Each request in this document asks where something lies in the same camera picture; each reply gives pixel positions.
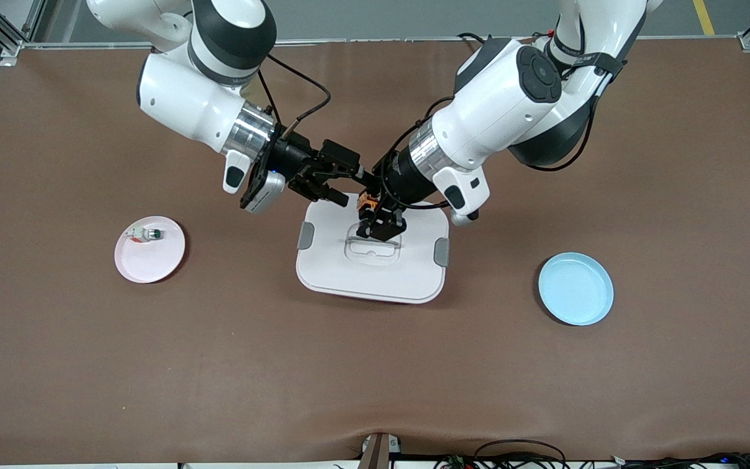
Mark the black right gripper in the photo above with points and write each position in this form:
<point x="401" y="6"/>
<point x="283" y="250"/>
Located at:
<point x="292" y="160"/>

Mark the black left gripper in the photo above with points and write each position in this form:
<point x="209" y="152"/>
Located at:
<point x="403" y="180"/>

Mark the orange push-button switch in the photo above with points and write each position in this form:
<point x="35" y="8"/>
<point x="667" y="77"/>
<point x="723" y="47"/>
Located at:
<point x="367" y="203"/>

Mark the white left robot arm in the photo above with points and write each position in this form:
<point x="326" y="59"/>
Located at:
<point x="499" y="111"/>

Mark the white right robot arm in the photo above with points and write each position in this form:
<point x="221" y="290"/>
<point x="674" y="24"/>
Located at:
<point x="180" y="98"/>

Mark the white lidded storage box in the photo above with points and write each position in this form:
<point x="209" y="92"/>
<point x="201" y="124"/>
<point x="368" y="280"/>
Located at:
<point x="375" y="280"/>

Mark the grey box latch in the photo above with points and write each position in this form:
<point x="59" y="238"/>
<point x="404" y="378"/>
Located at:
<point x="305" y="235"/>
<point x="441" y="252"/>

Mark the small white green component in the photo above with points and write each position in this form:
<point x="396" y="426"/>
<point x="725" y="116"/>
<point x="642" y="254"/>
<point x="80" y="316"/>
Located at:
<point x="144" y="235"/>

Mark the pink round plate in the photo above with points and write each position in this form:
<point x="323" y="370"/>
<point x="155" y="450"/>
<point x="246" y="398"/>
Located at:
<point x="150" y="264"/>

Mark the blue round plate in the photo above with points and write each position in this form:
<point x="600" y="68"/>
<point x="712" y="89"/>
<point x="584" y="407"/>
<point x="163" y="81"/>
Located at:
<point x="575" y="290"/>

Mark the small white tag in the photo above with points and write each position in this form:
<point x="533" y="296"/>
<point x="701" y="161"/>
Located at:
<point x="394" y="444"/>

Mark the silver table edge rail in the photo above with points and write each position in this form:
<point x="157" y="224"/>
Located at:
<point x="349" y="42"/>

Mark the brown post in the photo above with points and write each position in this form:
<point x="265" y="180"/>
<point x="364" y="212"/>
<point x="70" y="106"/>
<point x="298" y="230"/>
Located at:
<point x="375" y="456"/>

